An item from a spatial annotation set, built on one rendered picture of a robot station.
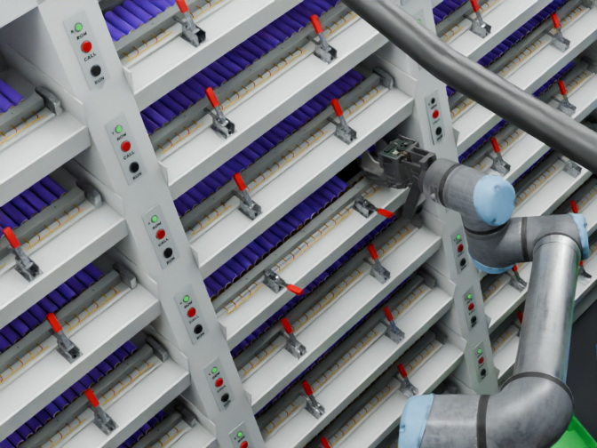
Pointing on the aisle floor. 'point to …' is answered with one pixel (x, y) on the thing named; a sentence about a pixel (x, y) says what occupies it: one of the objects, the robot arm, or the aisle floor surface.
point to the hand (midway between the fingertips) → (364, 161)
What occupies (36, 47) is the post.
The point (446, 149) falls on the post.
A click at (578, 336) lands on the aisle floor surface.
